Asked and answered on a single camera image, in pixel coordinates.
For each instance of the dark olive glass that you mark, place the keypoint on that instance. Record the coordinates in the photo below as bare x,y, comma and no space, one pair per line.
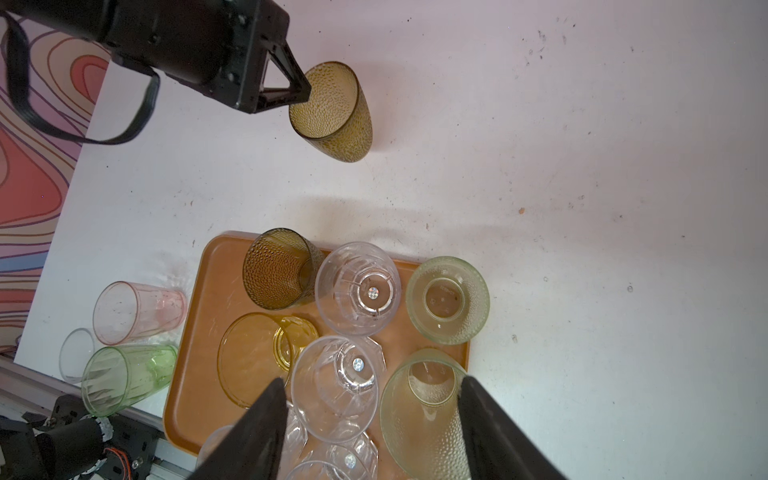
280,269

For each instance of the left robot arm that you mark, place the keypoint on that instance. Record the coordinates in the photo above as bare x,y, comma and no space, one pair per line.
90,20

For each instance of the brown plastic tray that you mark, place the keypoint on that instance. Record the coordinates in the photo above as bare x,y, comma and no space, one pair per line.
197,404

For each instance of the yellow glass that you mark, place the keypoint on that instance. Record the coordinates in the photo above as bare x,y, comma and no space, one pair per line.
257,349

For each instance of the tall pale green glass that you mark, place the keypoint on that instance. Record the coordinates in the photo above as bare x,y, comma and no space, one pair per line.
419,416

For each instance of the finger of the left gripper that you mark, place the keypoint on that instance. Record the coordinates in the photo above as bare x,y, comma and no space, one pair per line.
298,89

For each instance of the pink glass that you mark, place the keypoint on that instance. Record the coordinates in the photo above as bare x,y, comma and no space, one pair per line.
128,311

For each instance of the bright green glass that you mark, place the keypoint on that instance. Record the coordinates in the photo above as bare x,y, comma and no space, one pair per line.
119,377

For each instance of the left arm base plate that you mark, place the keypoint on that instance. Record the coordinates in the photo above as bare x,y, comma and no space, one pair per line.
73,444

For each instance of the small pale green glass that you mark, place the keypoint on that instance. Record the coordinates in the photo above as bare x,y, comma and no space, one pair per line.
447,300

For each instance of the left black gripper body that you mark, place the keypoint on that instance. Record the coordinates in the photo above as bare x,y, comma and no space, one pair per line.
213,47

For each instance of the brown glass back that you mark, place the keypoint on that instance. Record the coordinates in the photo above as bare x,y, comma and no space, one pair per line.
336,119

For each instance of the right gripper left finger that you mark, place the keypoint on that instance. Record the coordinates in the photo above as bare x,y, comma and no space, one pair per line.
252,449

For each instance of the small clear glass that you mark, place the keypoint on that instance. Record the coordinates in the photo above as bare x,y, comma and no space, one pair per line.
75,352

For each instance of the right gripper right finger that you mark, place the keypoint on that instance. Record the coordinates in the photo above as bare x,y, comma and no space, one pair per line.
495,446

